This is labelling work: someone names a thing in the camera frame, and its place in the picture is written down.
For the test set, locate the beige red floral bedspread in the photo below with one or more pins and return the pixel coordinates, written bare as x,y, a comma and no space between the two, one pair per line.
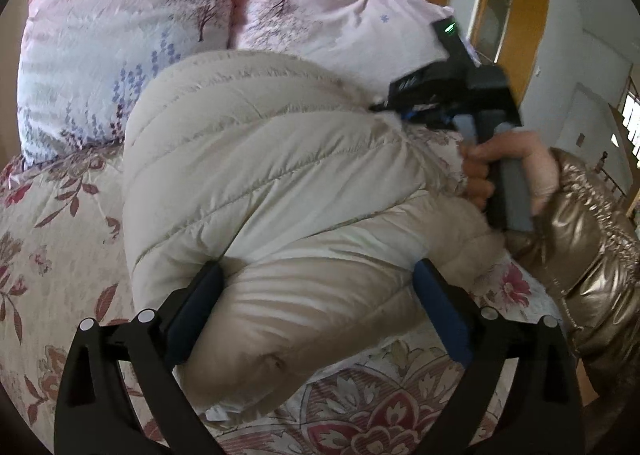
50,245

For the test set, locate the person's right hand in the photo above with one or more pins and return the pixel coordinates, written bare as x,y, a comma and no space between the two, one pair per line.
539,170

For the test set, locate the window with grille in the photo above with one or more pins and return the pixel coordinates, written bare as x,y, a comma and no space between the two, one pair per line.
631,120

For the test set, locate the pink floral pillow tree print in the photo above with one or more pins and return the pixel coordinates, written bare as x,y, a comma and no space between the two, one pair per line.
340,20

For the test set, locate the wall socket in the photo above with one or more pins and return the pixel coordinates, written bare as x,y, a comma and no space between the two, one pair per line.
580,139

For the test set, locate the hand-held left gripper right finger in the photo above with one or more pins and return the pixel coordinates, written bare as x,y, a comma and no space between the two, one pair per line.
445,316

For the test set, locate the cream white puffer coat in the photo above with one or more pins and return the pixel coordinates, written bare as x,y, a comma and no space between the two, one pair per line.
275,185

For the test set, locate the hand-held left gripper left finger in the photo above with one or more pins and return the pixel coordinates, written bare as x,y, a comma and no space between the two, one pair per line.
192,316

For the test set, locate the pink floral pillow purple flowers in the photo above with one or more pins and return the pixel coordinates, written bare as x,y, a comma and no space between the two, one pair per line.
110,45

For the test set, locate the person's right forearm gold sleeve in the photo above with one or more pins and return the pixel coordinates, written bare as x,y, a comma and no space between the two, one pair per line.
590,245

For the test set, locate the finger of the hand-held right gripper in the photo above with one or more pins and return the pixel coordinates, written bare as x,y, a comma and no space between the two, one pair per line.
411,115

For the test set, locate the yellow wooden bed headboard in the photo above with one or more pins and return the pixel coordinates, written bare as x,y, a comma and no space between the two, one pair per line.
530,10

